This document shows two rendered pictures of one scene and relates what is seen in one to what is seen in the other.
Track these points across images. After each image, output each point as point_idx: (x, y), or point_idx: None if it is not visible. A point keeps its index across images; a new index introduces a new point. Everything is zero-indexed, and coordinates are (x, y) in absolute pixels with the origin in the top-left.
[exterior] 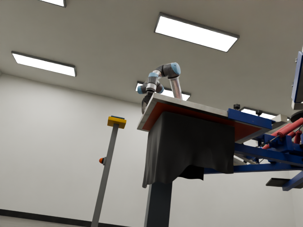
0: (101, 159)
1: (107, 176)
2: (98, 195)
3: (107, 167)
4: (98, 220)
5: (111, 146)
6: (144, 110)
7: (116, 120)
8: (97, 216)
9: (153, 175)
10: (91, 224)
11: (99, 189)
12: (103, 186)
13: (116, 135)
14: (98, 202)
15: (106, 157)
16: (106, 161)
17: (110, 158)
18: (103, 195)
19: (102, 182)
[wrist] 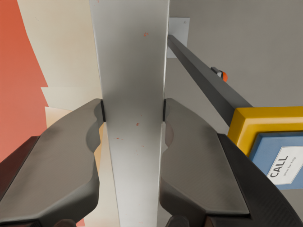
0: (223, 72)
1: (192, 61)
2: (190, 52)
3: (200, 66)
4: (175, 44)
5: (221, 85)
6: (172, 106)
7: (289, 106)
8: (179, 45)
9: None
10: (181, 43)
11: (193, 54)
12: (189, 56)
13: (230, 103)
14: (185, 49)
15: (215, 74)
16: (209, 70)
17: (205, 73)
18: (183, 52)
19: (195, 57)
